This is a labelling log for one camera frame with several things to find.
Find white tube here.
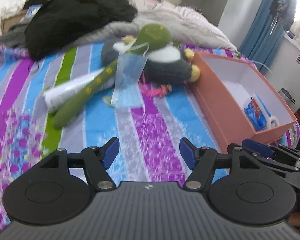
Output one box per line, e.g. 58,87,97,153
43,70,103,112

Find blue curtain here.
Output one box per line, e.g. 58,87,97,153
239,0,298,76

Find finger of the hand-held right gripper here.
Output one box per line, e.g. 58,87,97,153
277,144,300,159
242,139,297,167

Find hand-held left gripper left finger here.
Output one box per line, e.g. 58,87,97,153
39,137,120,192

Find long green plush toy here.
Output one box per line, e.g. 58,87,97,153
53,23,172,128

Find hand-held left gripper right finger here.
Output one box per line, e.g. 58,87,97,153
179,137,259,191

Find brown cardboard box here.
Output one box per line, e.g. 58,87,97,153
0,12,28,34

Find striped floral bedsheet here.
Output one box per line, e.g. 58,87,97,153
0,41,300,232

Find grey penguin plush toy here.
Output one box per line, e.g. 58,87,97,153
101,39,200,83

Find blue face mask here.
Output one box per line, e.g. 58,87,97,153
111,54,148,109

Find dark hanging clothes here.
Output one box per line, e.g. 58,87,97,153
269,0,298,32

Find black garment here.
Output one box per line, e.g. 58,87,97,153
24,0,138,61

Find pink hair tie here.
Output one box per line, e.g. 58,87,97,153
139,76,173,98

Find pink cardboard box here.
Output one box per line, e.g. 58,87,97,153
191,51,298,154

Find grey fleece blanket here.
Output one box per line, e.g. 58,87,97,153
71,20,146,50

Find white quilt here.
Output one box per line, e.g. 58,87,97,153
126,0,238,52

